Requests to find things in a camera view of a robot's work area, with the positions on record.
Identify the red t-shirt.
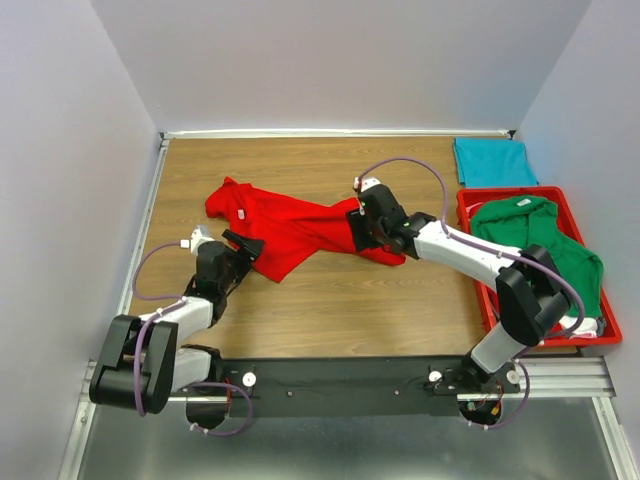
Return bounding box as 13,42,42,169
204,177,406,283

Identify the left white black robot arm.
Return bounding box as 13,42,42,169
89,225,266,416

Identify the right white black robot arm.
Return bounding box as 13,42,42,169
347,178,584,393

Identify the folded blue t-shirt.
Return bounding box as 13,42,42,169
453,137,538,188

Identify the green t-shirt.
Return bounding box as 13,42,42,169
471,195,604,318

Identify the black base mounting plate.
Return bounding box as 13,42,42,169
185,356,521,435

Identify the white t-shirt in bin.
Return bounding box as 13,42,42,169
560,315,602,339

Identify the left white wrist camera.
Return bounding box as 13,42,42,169
179,224,213,255

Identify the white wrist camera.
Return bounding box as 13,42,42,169
179,224,213,255
353,177,381,195

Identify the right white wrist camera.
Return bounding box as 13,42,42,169
353,177,381,195

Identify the aluminium rail frame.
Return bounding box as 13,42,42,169
60,132,638,479

